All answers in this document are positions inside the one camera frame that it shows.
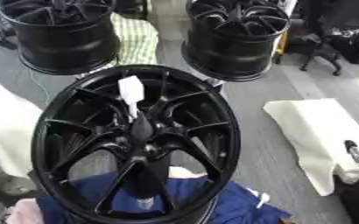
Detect black wheel rim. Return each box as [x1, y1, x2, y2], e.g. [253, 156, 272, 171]
[180, 0, 292, 82]
[0, 0, 122, 76]

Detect white pin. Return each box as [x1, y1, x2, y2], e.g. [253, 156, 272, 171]
[116, 75, 146, 119]

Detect black spoked wheel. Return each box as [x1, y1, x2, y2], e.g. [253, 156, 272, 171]
[29, 64, 243, 224]

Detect cream foam sheet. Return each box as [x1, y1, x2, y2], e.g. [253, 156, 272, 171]
[262, 98, 359, 197]

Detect black office chair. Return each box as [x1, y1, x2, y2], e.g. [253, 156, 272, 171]
[288, 0, 359, 77]

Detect blue cloth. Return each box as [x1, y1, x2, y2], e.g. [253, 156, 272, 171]
[35, 171, 293, 224]

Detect green white checked cloth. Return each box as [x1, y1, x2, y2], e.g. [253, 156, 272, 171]
[109, 12, 161, 67]

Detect pink cloth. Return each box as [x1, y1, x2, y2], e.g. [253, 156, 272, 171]
[3, 198, 48, 224]

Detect white foam sheet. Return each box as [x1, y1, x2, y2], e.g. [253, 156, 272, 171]
[0, 76, 45, 179]

